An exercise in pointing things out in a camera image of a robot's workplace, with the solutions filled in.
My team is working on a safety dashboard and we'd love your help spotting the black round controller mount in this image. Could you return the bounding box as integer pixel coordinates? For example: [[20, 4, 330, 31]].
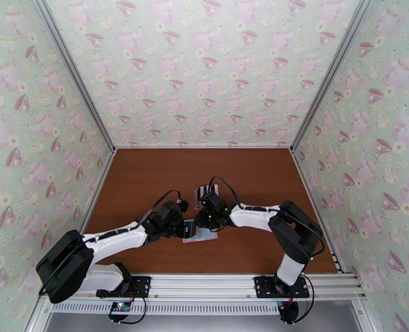
[[277, 300, 299, 324]]

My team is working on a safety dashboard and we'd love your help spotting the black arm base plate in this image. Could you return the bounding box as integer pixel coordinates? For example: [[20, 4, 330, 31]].
[[96, 276, 152, 298], [253, 276, 310, 299]]

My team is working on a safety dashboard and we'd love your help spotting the aluminium frame leg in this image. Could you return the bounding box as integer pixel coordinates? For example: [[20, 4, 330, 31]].
[[351, 295, 383, 332], [24, 299, 54, 332]]

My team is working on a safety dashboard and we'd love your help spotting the pink card holder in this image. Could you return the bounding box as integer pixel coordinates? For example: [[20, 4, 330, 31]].
[[182, 218, 219, 244]]

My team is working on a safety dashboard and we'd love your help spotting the aluminium frame post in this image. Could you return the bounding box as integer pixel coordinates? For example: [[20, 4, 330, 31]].
[[29, 0, 117, 152], [289, 0, 379, 153]]

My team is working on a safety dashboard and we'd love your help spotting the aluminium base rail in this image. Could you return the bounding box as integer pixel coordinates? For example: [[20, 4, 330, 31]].
[[40, 272, 367, 302]]

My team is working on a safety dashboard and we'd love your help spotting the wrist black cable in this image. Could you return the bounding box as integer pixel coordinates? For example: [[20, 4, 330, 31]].
[[136, 189, 184, 226], [208, 176, 242, 208]]

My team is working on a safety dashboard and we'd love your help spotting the aluminium table side rail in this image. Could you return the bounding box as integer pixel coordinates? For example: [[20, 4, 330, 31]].
[[291, 149, 344, 274], [76, 149, 117, 235]]

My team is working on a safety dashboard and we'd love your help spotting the black power cable loop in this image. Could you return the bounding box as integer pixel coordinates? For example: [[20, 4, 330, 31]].
[[119, 296, 148, 325], [292, 273, 315, 324]]

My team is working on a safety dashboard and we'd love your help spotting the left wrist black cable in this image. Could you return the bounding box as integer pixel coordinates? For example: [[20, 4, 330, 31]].
[[136, 189, 184, 226]]

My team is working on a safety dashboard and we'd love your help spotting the clear acrylic card stand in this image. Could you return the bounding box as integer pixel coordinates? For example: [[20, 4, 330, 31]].
[[193, 184, 221, 205]]

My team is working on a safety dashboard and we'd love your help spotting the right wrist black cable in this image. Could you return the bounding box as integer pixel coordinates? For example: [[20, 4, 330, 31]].
[[208, 176, 242, 208]]

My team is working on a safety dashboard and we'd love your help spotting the green circuit board on mount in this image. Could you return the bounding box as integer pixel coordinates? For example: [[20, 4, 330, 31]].
[[108, 300, 132, 323]]

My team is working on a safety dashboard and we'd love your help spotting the perforated metal cable tray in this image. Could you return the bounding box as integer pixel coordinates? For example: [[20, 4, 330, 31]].
[[50, 299, 285, 316]]

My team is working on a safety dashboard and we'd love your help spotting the aluminium table end rail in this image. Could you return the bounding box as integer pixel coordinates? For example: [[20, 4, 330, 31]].
[[115, 145, 292, 150]]

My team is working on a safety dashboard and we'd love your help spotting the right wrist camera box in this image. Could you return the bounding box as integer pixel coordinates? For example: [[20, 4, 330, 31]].
[[200, 191, 220, 206]]

